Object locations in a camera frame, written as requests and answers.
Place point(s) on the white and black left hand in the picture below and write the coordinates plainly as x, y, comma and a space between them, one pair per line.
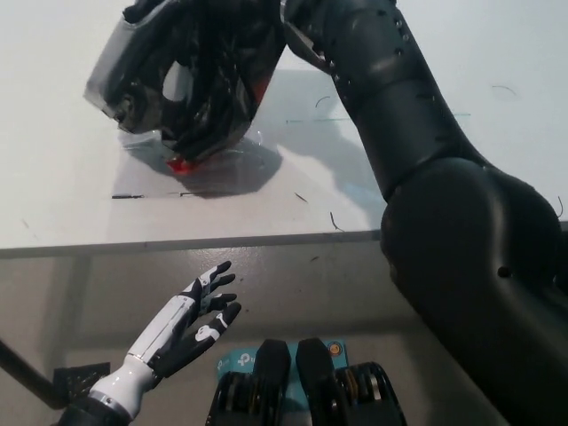
173, 328

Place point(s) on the black plastic bag grey inside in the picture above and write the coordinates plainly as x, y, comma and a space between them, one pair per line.
213, 97

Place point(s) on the teal router box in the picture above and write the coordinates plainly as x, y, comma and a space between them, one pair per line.
235, 361

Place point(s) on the black thread scrap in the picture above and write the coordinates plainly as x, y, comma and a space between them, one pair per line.
335, 222

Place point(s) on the thin black tape strip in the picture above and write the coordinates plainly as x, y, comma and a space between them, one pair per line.
128, 196

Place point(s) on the black metal table leg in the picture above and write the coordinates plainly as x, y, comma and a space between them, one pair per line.
26, 375

